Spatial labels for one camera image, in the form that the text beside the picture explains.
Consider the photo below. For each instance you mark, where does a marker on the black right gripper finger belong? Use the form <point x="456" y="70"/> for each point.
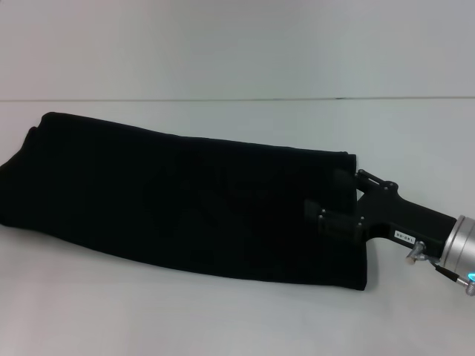
<point x="334" y="222"/>
<point x="371" y="180"/>

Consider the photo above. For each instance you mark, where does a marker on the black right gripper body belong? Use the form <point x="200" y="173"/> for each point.
<point x="401" y="222"/>

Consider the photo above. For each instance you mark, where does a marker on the black t-shirt with FREE print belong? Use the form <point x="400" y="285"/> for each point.
<point x="167" y="193"/>

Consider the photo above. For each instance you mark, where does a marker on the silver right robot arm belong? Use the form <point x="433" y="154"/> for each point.
<point x="462" y="246"/>

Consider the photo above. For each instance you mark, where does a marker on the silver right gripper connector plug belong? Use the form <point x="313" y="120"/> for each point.
<point x="416" y="253"/>

